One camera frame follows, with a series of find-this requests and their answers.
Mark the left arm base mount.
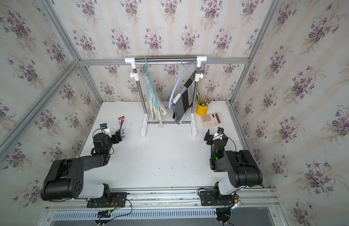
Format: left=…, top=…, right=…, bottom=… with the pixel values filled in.
left=78, top=182, right=127, bottom=209

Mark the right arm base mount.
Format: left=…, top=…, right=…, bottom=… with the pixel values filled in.
left=197, top=177, right=242, bottom=206

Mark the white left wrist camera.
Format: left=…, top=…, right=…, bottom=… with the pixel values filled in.
left=100, top=123, right=111, bottom=137

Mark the yellow pen holder cup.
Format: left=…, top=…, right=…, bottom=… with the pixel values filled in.
left=196, top=93, right=214, bottom=116

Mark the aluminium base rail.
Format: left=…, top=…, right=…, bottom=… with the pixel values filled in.
left=38, top=187, right=287, bottom=226

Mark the blue cream plaid scarf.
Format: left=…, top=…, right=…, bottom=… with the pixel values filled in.
left=143, top=66, right=167, bottom=128

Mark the red white pen box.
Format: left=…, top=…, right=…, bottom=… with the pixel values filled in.
left=118, top=116, right=126, bottom=138

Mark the light blue plastic clothes hanger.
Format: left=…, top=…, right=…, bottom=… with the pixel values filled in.
left=168, top=56, right=197, bottom=109

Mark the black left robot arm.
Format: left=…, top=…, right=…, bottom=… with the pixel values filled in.
left=40, top=130, right=122, bottom=202

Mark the pink calculator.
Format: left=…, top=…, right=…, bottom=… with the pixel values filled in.
left=200, top=112, right=223, bottom=127

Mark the white and steel clothes rack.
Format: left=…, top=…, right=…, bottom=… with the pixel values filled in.
left=125, top=56, right=207, bottom=138

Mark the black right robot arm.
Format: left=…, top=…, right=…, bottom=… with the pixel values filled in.
left=204, top=127, right=263, bottom=188

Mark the teal plastic clothes hanger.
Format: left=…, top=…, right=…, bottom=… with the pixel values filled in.
left=143, top=58, right=158, bottom=109

